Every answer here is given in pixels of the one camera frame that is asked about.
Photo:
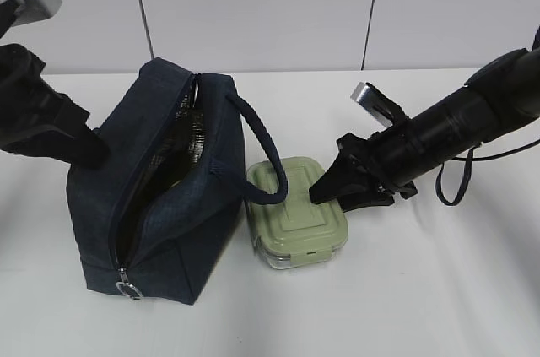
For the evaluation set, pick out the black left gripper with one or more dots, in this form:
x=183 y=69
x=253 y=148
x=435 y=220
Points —
x=37 y=121

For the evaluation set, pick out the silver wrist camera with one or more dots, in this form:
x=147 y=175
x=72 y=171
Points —
x=381 y=108
x=18 y=12

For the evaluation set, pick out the navy blue lunch bag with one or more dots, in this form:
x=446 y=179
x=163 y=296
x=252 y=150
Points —
x=186 y=153

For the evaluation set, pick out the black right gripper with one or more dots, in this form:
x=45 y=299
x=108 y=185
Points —
x=357 y=178

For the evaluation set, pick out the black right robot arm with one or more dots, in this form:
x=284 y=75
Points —
x=499 y=98

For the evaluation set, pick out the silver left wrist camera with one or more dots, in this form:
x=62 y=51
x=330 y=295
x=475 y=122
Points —
x=18 y=12

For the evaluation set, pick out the green lidded glass container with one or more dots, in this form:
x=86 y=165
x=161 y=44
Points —
x=297 y=232

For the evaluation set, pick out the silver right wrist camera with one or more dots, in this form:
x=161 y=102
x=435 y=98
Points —
x=381 y=108

